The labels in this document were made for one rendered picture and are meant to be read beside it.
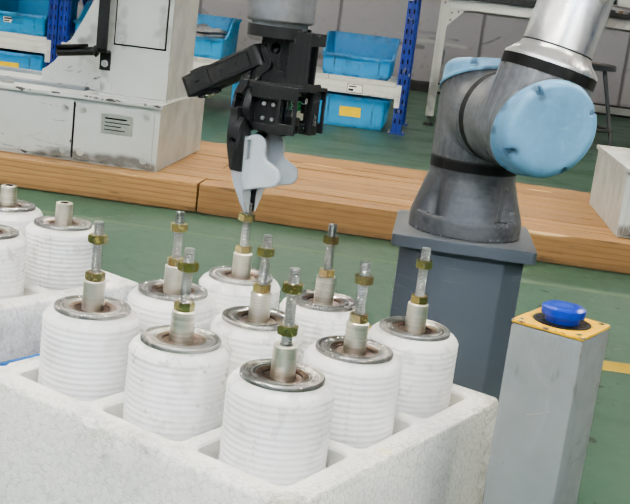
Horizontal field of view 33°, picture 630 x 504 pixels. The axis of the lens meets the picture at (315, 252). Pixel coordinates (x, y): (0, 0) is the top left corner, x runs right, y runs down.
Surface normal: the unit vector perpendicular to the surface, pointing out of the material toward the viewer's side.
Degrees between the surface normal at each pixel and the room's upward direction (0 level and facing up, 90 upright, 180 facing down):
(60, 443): 90
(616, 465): 0
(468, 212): 72
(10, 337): 90
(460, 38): 90
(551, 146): 97
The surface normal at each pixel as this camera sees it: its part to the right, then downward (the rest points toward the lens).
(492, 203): 0.33, -0.06
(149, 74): -0.12, 0.21
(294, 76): -0.46, 0.15
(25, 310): 0.79, 0.23
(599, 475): 0.12, -0.97
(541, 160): 0.22, 0.36
